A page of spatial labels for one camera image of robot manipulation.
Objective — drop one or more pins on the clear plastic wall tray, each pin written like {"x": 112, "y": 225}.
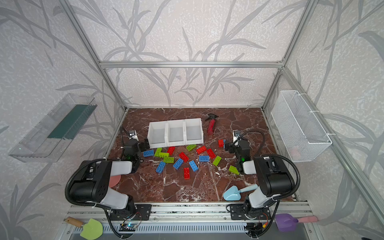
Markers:
{"x": 50, "y": 138}

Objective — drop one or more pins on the blue lego far left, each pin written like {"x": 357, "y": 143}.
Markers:
{"x": 148, "y": 153}

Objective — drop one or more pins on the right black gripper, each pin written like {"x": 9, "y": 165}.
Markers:
{"x": 233, "y": 146}

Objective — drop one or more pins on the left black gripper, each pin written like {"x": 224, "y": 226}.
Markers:
{"x": 139, "y": 145}

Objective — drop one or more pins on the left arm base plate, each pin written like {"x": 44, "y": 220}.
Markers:
{"x": 141, "y": 212}

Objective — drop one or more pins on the aluminium front rail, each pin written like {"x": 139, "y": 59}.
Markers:
{"x": 183, "y": 217}

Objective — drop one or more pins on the right circuit board wiring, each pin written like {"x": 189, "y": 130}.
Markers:
{"x": 256, "y": 229}

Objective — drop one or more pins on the white right bin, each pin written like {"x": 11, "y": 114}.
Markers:
{"x": 194, "y": 131}

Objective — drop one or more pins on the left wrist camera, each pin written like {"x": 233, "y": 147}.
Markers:
{"x": 132, "y": 134}

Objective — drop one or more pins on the green lego near bins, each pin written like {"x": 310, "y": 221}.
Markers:
{"x": 191, "y": 147}

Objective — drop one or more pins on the left circuit board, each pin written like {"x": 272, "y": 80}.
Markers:
{"x": 129, "y": 227}

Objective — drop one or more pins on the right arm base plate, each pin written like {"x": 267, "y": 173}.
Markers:
{"x": 244, "y": 212}

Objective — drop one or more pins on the blue lego studs up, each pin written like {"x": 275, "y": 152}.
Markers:
{"x": 194, "y": 166}

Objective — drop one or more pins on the green lego upright left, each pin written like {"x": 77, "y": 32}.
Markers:
{"x": 158, "y": 150}

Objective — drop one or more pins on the red spray bottle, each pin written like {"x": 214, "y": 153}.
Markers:
{"x": 212, "y": 118}

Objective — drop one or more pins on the red lego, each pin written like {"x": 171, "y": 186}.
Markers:
{"x": 186, "y": 173}
{"x": 171, "y": 150}
{"x": 211, "y": 154}
{"x": 184, "y": 157}

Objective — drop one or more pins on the pink watering can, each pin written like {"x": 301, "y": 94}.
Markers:
{"x": 114, "y": 180}

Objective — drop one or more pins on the red lego bottom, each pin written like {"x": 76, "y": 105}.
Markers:
{"x": 186, "y": 173}

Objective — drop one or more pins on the blue lego lower left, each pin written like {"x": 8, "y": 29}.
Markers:
{"x": 160, "y": 167}

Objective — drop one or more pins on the purple toy shovel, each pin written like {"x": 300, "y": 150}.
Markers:
{"x": 287, "y": 223}

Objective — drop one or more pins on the white wire basket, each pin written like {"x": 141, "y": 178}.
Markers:
{"x": 302, "y": 133}

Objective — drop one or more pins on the white left bin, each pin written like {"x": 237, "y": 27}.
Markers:
{"x": 157, "y": 134}

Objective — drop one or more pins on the green lego hollow up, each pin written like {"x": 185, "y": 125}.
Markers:
{"x": 168, "y": 160}

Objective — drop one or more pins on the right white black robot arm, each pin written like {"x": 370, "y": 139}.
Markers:
{"x": 278, "y": 177}

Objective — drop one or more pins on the blue lego hollow right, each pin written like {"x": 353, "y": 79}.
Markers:
{"x": 204, "y": 159}

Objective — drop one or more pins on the blue lego centre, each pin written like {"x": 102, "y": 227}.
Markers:
{"x": 178, "y": 163}

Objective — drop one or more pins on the red lego studs up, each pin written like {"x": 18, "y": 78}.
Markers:
{"x": 201, "y": 150}

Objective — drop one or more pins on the light blue toy shovel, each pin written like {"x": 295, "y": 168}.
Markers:
{"x": 234, "y": 194}

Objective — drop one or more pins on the white bin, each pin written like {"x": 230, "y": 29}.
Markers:
{"x": 157, "y": 134}
{"x": 175, "y": 133}
{"x": 194, "y": 131}

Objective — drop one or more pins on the green toy shovel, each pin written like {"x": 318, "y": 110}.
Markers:
{"x": 91, "y": 230}

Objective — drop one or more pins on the green lego far right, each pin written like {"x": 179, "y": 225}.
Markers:
{"x": 233, "y": 170}

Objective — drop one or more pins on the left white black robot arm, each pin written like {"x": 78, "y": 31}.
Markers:
{"x": 89, "y": 184}

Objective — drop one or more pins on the green lego on side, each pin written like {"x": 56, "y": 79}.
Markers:
{"x": 163, "y": 155}

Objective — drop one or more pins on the white middle bin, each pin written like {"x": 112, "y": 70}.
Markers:
{"x": 175, "y": 133}

